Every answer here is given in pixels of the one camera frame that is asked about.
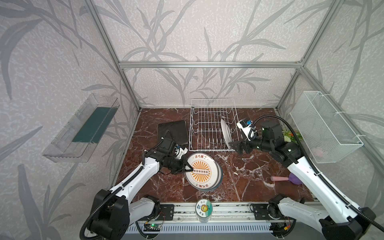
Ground white round plate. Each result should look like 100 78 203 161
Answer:
221 119 232 149
207 163 224 191
185 153 217 192

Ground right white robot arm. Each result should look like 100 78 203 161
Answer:
229 118 382 240

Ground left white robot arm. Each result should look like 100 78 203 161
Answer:
80 132 194 240

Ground white ribbed flower pot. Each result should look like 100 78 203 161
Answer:
283 130 304 144

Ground purple pink spoon toy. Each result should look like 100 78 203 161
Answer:
271 173 303 185

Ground round green labelled can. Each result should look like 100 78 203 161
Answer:
195 199 213 223

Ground green circuit board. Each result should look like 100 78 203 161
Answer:
144 223 162 232

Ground pink item in basket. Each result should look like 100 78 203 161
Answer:
312 147 328 159

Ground green mat in shelf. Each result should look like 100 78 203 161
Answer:
72 107 118 144

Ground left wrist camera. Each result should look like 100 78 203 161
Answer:
176 147 188 160

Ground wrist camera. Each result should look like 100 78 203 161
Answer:
237 117 257 141
176 147 188 160

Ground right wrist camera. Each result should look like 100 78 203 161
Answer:
237 117 257 141

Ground white wire dish rack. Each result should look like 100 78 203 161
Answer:
189 98 242 152

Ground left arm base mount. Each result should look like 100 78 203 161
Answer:
140 204 175 221

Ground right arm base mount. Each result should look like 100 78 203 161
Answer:
250 203 286 221

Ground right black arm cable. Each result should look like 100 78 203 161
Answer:
248 114 384 233

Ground white mesh wall basket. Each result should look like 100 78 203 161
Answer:
290 91 364 164

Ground clear plastic wall shelf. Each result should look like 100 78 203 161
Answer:
43 94 120 163

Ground aluminium frame rail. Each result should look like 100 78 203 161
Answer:
81 1 384 172

